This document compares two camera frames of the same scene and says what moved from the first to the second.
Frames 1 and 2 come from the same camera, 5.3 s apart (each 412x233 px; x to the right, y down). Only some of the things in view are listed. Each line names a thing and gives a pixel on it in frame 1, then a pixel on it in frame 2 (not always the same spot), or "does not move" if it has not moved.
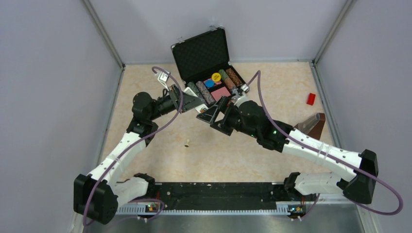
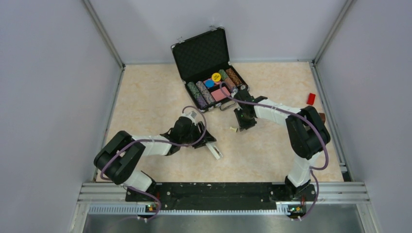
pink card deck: x=222 y=91 does not move
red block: x=310 y=100 does not move
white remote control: x=200 y=108 -> x=217 y=153
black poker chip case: x=201 y=62 does not move
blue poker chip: x=210 y=83 does not move
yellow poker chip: x=216 y=76 does not move
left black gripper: x=190 y=102 -> x=207 y=138
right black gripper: x=226 y=106 -> x=244 y=125
